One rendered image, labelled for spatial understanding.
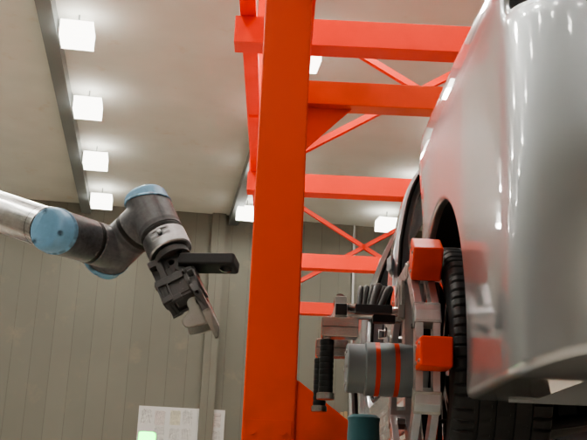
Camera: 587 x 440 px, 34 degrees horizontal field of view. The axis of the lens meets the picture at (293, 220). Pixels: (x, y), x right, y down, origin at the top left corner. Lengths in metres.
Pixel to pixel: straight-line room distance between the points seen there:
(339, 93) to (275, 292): 2.50
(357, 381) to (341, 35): 3.88
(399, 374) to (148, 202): 0.88
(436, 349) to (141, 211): 0.75
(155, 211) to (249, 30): 4.24
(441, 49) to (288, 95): 3.02
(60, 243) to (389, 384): 1.00
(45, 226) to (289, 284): 1.26
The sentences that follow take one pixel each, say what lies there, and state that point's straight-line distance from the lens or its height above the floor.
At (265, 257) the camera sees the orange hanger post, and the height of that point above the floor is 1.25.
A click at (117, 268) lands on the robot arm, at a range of 2.06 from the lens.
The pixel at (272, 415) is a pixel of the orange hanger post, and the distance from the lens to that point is 3.00.
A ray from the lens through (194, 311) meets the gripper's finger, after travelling 1.86.
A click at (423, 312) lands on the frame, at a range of 2.35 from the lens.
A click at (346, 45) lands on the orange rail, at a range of 6.12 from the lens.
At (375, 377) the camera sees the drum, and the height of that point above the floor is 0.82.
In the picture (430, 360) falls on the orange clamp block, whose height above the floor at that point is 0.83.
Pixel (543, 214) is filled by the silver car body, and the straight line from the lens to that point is 1.76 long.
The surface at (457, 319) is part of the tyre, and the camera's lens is 2.32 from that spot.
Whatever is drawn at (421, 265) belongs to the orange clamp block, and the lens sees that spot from 2.44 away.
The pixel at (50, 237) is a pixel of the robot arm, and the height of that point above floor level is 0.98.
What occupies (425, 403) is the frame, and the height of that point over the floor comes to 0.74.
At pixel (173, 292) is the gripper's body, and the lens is 1.89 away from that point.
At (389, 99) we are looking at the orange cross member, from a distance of 5.41.
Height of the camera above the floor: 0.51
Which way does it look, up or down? 16 degrees up
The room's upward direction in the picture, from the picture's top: 2 degrees clockwise
